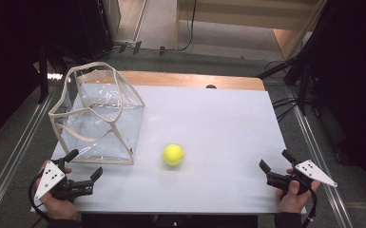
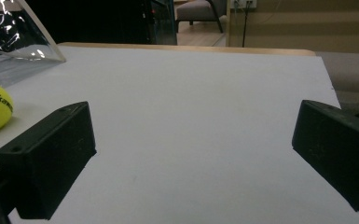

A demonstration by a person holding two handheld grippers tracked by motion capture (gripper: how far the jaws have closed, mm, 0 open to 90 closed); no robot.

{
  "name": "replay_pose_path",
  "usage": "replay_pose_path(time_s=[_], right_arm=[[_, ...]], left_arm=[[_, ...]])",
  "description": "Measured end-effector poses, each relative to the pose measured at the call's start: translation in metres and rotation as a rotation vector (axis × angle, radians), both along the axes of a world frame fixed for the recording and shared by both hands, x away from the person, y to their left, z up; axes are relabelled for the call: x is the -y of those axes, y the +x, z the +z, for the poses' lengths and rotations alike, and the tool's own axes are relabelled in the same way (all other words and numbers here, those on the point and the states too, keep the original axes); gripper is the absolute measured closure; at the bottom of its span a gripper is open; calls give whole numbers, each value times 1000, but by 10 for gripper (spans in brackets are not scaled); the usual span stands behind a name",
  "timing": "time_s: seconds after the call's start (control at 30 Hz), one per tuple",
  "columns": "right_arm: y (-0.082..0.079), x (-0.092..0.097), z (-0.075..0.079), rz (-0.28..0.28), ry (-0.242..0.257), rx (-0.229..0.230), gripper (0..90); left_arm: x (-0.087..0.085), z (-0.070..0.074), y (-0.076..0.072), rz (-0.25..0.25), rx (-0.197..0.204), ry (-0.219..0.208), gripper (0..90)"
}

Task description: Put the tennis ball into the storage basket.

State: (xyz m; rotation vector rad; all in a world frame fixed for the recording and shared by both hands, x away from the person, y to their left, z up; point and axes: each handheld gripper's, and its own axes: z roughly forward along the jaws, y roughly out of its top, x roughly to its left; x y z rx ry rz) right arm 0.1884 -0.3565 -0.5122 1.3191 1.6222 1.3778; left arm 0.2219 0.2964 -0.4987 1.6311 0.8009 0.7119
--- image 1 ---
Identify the black metal stand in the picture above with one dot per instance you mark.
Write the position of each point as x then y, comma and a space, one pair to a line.
43, 74
303, 80

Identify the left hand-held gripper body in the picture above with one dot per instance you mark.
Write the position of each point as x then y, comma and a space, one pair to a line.
50, 178

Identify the person's right hand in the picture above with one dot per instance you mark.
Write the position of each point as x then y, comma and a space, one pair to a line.
293, 201

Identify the light wooden frame furniture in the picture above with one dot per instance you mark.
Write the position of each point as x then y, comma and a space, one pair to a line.
234, 16

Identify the clear plastic bag beige trim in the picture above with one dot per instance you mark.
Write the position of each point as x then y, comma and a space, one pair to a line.
107, 139

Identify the person's left hand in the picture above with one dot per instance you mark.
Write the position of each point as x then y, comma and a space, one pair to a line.
58, 208

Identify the black equipment cabinet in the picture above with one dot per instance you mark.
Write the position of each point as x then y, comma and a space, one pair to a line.
90, 25

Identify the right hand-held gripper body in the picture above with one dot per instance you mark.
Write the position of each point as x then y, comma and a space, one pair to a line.
316, 173

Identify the yellow tennis ball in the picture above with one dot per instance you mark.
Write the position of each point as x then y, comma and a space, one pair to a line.
173, 155

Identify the white table cover sheet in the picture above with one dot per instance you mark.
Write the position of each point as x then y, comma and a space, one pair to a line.
218, 133

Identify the metal floor rail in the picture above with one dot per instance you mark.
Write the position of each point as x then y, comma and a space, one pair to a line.
307, 126
12, 158

